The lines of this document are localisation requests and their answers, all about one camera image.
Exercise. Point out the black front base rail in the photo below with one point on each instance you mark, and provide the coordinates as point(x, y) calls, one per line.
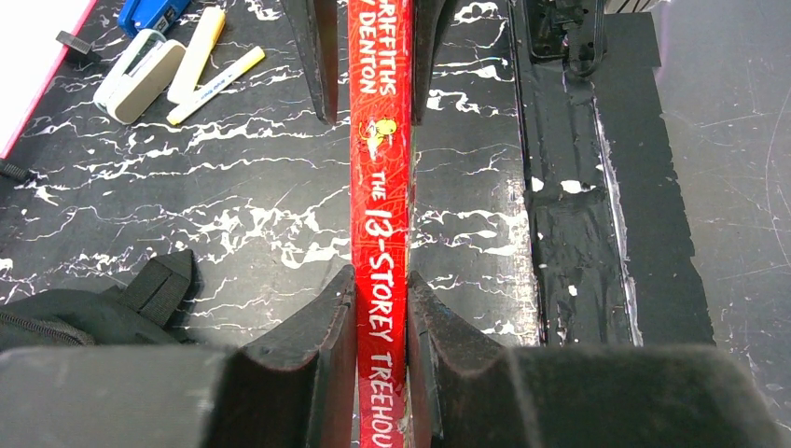
point(610, 240)

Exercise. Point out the black backpack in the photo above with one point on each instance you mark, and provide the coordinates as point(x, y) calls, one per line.
point(136, 314)

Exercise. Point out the white yellow marker pen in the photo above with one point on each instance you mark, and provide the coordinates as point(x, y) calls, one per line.
point(214, 86)

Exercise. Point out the red treehouse book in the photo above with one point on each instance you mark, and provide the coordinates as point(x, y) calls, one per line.
point(380, 69)

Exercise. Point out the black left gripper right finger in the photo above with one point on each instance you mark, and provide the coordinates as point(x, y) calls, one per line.
point(467, 390)

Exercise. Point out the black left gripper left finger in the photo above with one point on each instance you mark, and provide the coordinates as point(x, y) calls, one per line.
point(292, 387)

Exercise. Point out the orange highlighter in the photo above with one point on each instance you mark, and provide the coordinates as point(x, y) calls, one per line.
point(199, 48)

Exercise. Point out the pink framed whiteboard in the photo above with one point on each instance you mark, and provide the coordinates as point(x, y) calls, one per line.
point(30, 55)

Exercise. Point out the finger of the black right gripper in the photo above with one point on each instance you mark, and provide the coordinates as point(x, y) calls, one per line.
point(430, 22)
point(314, 25)

